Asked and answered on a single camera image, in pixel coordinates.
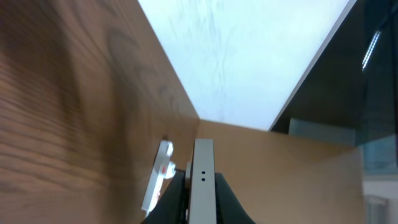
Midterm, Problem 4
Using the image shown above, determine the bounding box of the white power strip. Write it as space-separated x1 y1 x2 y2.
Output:
141 140 176 216

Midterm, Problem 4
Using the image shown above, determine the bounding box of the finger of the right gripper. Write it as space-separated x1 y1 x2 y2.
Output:
215 172 255 224
141 172 188 224

